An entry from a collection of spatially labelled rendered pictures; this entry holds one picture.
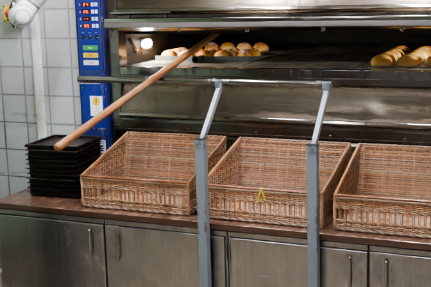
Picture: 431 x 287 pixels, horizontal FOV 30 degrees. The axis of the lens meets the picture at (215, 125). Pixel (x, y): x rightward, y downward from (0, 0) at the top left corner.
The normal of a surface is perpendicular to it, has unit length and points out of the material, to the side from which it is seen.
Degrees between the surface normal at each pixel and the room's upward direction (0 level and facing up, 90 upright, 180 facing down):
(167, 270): 90
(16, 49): 90
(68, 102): 90
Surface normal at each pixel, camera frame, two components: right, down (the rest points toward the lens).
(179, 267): -0.39, 0.17
